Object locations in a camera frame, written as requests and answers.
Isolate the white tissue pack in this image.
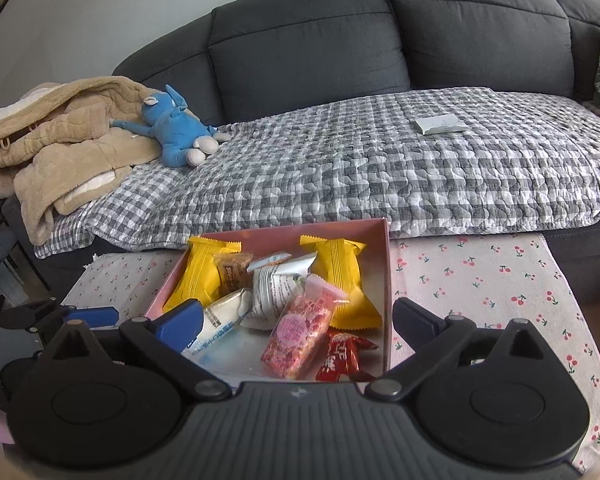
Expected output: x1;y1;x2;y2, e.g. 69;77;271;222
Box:
412;114;471;135

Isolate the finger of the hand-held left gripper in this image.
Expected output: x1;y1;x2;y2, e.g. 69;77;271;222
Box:
0;301;63;333
62;306;120;331

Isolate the beige fleece jacket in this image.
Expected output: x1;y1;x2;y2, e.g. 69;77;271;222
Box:
0;76;163;247

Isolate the blue plush toy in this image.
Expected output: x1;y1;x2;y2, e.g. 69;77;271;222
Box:
111;84;233;168

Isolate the small white blue snack packet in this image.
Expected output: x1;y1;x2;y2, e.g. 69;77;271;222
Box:
247;251;293;273

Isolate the yellow snack packet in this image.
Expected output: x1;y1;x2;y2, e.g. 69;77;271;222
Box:
162;236;243;313
299;235;383;330

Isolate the clear pink snack bar packet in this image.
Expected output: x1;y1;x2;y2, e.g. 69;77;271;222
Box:
260;274;348;381

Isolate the grey checkered quilted blanket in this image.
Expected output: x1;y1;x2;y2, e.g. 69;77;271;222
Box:
34;87;600;261

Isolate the pink cardboard box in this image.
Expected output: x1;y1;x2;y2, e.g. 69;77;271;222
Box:
145;217;393;383

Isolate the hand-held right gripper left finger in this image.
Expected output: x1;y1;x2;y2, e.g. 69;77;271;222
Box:
40;299;231;403

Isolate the white snack packet dark print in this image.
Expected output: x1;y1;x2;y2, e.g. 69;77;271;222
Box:
240;254;317;331

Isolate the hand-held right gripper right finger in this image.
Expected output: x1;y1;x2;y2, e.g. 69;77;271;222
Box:
364;296;556;403

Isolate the cherry print tablecloth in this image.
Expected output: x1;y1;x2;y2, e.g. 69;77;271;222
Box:
60;234;600;471

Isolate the dark grey sofa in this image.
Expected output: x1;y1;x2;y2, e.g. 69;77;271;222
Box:
112;0;600;306

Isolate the golden brown snack packet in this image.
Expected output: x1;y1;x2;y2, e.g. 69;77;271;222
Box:
212;251;255;298

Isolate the long white snack packet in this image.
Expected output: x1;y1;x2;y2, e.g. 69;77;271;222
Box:
182;289;253;356

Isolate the dark chair frame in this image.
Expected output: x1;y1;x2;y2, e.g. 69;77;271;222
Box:
0;192;51;321

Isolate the red snack packet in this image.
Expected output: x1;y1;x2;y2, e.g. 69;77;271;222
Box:
315;330;379;383

